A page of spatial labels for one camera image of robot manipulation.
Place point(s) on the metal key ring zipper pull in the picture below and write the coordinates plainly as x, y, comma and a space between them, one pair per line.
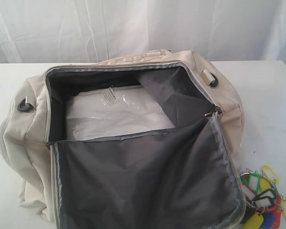
210, 114

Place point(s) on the white plastic-wrapped packet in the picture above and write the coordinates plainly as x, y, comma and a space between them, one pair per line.
112, 112

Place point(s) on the beige duffel bag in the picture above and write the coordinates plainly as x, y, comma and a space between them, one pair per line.
176, 178

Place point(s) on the colourful plastic key tag bunch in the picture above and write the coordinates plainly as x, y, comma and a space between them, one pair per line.
265, 205

